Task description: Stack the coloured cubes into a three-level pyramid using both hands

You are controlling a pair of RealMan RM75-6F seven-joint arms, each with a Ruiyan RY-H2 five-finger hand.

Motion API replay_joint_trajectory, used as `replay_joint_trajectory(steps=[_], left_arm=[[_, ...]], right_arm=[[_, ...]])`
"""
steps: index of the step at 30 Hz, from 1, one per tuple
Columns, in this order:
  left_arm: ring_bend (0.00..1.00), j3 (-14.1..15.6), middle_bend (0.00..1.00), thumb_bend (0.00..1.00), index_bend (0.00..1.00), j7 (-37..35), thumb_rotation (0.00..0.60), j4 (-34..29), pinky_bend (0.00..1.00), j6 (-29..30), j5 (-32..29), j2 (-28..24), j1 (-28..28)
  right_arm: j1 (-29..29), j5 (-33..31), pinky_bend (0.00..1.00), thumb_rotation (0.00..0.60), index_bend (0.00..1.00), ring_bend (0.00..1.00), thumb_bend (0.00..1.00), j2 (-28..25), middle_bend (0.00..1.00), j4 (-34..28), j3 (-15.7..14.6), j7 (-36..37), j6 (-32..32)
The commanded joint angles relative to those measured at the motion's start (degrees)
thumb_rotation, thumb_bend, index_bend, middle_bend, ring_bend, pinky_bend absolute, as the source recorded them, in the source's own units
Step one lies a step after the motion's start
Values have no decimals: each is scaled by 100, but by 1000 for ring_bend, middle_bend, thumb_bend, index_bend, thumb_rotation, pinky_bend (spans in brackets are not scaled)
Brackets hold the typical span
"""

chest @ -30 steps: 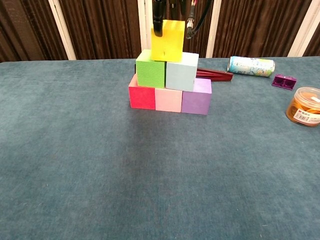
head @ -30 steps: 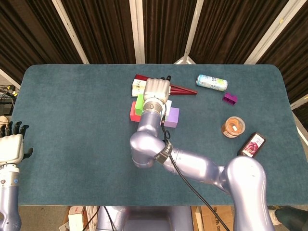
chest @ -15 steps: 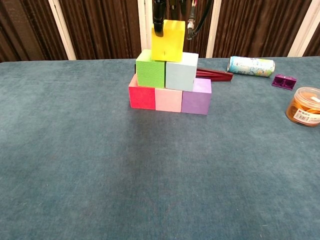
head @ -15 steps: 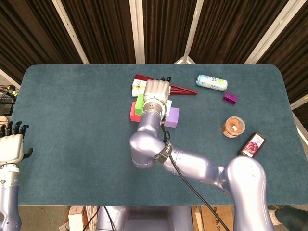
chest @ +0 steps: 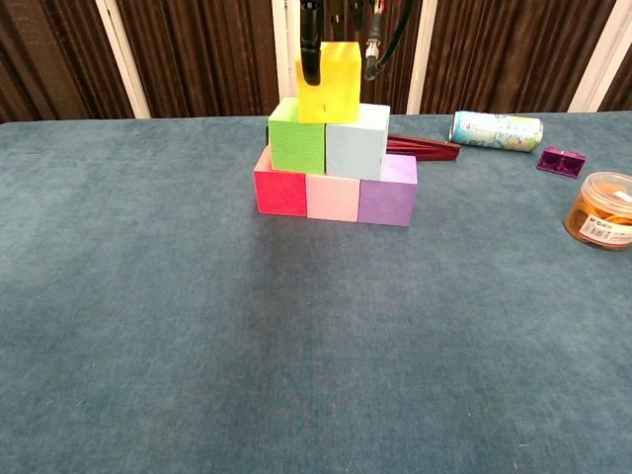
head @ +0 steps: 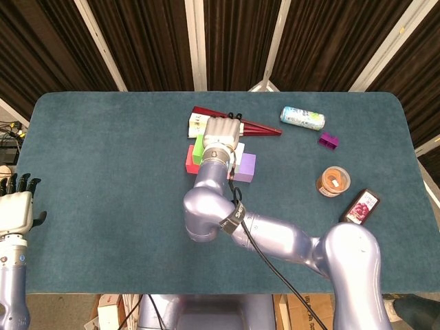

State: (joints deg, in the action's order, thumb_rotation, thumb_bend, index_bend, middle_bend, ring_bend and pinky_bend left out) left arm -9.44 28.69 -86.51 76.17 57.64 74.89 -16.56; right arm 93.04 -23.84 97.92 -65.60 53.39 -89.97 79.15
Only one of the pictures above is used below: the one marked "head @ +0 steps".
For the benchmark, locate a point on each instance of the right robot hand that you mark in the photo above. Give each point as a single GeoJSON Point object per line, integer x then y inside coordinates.
{"type": "Point", "coordinates": [222, 132]}

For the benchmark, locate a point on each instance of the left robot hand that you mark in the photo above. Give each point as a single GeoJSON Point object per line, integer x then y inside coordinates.
{"type": "Point", "coordinates": [15, 213]}

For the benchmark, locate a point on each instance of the light blue cube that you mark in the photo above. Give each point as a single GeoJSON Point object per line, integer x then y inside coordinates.
{"type": "Point", "coordinates": [240, 151]}

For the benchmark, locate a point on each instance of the green cube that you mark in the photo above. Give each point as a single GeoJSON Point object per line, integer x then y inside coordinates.
{"type": "Point", "coordinates": [198, 148]}

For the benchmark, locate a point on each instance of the purple cube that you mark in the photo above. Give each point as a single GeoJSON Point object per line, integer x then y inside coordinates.
{"type": "Point", "coordinates": [247, 166]}

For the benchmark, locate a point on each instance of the red cube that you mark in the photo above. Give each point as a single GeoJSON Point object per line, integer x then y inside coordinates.
{"type": "Point", "coordinates": [192, 161]}

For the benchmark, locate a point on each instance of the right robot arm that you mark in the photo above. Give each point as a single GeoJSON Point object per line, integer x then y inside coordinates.
{"type": "Point", "coordinates": [275, 233]}

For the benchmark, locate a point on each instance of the red folding paper fan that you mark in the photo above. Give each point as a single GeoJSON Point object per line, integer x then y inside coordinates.
{"type": "Point", "coordinates": [261, 129]}

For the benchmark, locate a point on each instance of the beige shoe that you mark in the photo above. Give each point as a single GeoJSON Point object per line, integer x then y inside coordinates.
{"type": "Point", "coordinates": [3, 170]}

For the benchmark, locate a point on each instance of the printed drink can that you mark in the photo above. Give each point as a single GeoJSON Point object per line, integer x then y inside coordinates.
{"type": "Point", "coordinates": [302, 118]}

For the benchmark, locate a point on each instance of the small purple plastic brick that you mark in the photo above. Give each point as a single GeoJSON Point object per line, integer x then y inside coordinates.
{"type": "Point", "coordinates": [328, 141]}

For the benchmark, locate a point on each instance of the dark brown curtain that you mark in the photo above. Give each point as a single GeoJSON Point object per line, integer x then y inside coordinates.
{"type": "Point", "coordinates": [154, 41]}

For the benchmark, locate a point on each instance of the teal felt table cover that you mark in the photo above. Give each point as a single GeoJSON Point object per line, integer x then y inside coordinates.
{"type": "Point", "coordinates": [103, 137]}

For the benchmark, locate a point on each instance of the clear tub of rubber bands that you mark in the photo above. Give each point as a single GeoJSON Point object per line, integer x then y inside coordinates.
{"type": "Point", "coordinates": [333, 180]}

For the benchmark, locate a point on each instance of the white cardboard box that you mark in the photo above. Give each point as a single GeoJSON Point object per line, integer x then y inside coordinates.
{"type": "Point", "coordinates": [108, 313]}

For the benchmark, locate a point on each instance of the brown bottle with grape label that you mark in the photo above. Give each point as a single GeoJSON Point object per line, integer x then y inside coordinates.
{"type": "Point", "coordinates": [362, 206]}

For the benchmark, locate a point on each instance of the grey robot torso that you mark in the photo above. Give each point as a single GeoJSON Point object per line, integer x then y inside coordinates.
{"type": "Point", "coordinates": [213, 313]}

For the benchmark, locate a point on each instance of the wooden plank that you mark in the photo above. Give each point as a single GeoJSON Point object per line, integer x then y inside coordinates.
{"type": "Point", "coordinates": [283, 316]}

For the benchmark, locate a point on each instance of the brown cardboard box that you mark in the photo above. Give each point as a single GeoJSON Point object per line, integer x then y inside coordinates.
{"type": "Point", "coordinates": [302, 309]}

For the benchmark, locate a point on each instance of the white sneaker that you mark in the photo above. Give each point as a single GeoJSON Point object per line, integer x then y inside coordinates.
{"type": "Point", "coordinates": [390, 306]}

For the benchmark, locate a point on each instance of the dark teal trouser leg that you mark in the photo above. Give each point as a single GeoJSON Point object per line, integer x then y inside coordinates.
{"type": "Point", "coordinates": [416, 307]}

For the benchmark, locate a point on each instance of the white partition frame post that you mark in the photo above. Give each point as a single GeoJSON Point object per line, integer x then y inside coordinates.
{"type": "Point", "coordinates": [196, 44]}
{"type": "Point", "coordinates": [13, 115]}
{"type": "Point", "coordinates": [388, 44]}
{"type": "Point", "coordinates": [428, 148]}
{"type": "Point", "coordinates": [99, 41]}
{"type": "Point", "coordinates": [275, 44]}

